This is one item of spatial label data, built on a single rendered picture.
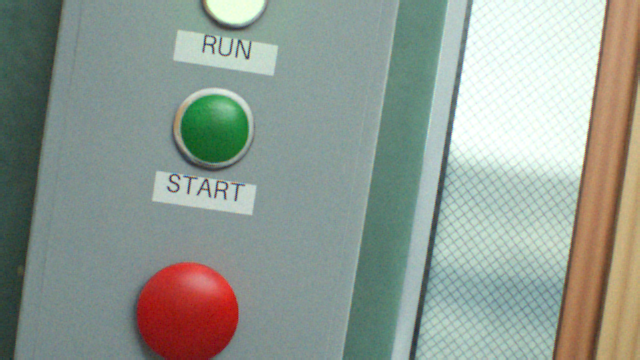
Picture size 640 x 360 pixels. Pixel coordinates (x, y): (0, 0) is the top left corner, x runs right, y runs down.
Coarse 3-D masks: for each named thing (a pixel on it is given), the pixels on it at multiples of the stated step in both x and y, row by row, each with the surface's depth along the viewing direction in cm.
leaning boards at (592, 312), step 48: (624, 0) 171; (624, 48) 171; (624, 96) 171; (624, 144) 171; (624, 192) 168; (576, 240) 171; (624, 240) 168; (576, 288) 171; (624, 288) 169; (576, 336) 171; (624, 336) 169
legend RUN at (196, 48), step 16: (192, 32) 37; (176, 48) 37; (192, 48) 37; (208, 48) 37; (224, 48) 37; (240, 48) 37; (256, 48) 37; (272, 48) 37; (208, 64) 37; (224, 64) 37; (240, 64) 37; (256, 64) 37; (272, 64) 37
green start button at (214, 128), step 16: (192, 96) 37; (208, 96) 36; (224, 96) 37; (192, 112) 36; (208, 112) 36; (224, 112) 36; (240, 112) 37; (176, 128) 37; (192, 128) 36; (208, 128) 36; (224, 128) 36; (240, 128) 37; (192, 144) 36; (208, 144) 36; (224, 144) 37; (240, 144) 37; (192, 160) 37; (208, 160) 37; (224, 160) 37
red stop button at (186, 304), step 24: (192, 264) 37; (144, 288) 37; (168, 288) 36; (192, 288) 36; (216, 288) 37; (144, 312) 36; (168, 312) 36; (192, 312) 36; (216, 312) 37; (144, 336) 37; (168, 336) 36; (192, 336) 36; (216, 336) 37
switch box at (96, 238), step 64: (64, 0) 37; (128, 0) 36; (192, 0) 37; (320, 0) 37; (384, 0) 38; (64, 64) 36; (128, 64) 37; (192, 64) 37; (320, 64) 37; (384, 64) 38; (64, 128) 36; (128, 128) 37; (256, 128) 37; (320, 128) 37; (64, 192) 37; (128, 192) 37; (256, 192) 37; (320, 192) 38; (64, 256) 37; (128, 256) 37; (192, 256) 37; (256, 256) 38; (320, 256) 38; (64, 320) 37; (128, 320) 37; (256, 320) 38; (320, 320) 38
